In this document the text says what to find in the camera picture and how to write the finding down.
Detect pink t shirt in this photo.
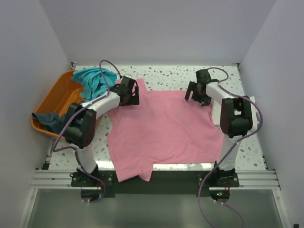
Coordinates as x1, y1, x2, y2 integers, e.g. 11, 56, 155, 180
108, 79, 223, 182

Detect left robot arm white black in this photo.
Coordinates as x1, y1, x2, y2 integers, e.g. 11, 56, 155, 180
62, 76, 140, 186

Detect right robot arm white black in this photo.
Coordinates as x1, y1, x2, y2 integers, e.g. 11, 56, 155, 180
185, 67, 257, 187

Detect folded white t shirt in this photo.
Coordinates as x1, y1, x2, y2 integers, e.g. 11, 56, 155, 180
210, 95, 260, 130

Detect turquoise t shirt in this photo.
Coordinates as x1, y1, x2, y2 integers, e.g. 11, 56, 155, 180
72, 67, 117, 102

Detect orange plastic laundry basket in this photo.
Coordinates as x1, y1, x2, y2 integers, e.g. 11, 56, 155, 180
30, 70, 102, 140

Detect dark teal t shirt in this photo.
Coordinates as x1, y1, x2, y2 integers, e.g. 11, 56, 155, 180
32, 113, 66, 134

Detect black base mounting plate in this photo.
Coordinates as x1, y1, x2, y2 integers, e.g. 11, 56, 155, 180
71, 170, 239, 199

